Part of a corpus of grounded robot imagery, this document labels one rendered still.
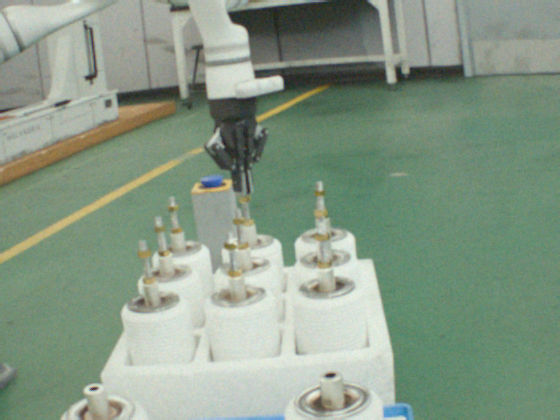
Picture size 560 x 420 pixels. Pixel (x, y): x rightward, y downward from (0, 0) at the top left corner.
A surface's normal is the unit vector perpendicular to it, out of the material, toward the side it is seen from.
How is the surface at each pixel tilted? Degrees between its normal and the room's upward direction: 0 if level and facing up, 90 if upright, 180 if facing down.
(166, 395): 90
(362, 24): 90
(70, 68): 90
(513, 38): 90
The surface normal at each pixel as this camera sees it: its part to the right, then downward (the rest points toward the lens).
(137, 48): -0.31, 0.28
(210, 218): -0.04, 0.25
